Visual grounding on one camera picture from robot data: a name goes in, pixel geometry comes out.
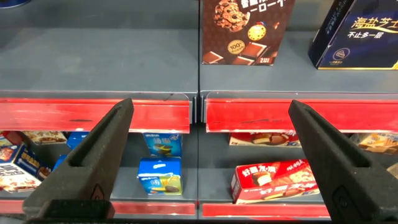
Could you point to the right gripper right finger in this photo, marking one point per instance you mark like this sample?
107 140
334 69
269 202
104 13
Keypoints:
348 174

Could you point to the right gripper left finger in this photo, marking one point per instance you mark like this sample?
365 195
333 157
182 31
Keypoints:
93 161

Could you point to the grey shop shelf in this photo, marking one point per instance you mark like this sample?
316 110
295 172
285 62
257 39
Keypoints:
192 77

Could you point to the yellow snack box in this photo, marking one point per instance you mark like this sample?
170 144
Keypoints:
376 143

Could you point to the beige snack box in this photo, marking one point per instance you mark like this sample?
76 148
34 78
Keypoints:
45 137

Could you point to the blue cookie box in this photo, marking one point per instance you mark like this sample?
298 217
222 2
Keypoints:
160 175
163 144

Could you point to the red pie box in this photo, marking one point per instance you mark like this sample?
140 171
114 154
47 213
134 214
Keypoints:
264 139
273 180

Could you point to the white and blue snack box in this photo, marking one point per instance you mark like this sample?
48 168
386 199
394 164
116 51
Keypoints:
18 171

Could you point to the red snack box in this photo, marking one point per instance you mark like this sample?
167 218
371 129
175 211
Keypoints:
11 137

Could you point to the dark blue snack box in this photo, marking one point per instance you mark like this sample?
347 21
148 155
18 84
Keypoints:
357 37

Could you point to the brown cookie box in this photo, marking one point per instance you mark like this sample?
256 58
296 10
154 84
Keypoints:
245 31

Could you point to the blue round tin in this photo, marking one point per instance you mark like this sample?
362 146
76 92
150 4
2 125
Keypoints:
12 2

